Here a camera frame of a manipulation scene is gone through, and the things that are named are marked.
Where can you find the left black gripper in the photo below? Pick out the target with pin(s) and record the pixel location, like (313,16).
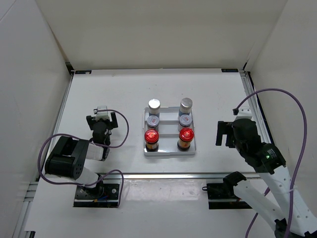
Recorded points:
(112,124)

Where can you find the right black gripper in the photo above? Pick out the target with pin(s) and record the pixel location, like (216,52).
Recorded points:
(224,128)

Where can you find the red-lid sauce jar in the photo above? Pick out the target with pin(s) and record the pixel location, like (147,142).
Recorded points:
(151,140)
(186,135)

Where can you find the small silver-lid jar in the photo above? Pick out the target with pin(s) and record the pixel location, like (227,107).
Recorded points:
(153,122)
(185,121)

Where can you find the tall blue-label bottle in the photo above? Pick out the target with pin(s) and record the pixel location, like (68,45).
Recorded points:
(185,107)
(154,107)

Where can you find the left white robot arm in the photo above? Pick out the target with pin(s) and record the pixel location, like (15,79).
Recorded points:
(69,155)

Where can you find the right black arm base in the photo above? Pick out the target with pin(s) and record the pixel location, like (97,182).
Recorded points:
(221,195)

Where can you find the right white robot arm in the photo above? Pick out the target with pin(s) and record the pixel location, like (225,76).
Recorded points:
(290,217)

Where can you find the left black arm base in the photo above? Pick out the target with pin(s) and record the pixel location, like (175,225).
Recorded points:
(104,195)

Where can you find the left blue corner label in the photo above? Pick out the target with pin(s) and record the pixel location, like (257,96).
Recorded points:
(83,72)

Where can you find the blue corner label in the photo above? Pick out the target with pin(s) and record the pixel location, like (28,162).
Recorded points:
(229,70)
(83,72)

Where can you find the white three-compartment tray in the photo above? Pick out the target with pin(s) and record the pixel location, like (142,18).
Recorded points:
(169,135)

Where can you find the right blue corner label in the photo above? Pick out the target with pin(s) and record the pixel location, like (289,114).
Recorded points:
(229,70)

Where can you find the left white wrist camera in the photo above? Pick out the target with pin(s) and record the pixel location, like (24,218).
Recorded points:
(101,113)

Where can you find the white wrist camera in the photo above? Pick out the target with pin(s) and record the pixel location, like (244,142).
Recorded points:
(244,112)
(101,113)

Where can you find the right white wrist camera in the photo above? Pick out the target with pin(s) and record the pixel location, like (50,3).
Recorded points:
(244,112)

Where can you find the aluminium left rail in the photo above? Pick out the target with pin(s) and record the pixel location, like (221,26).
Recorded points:
(43,151)

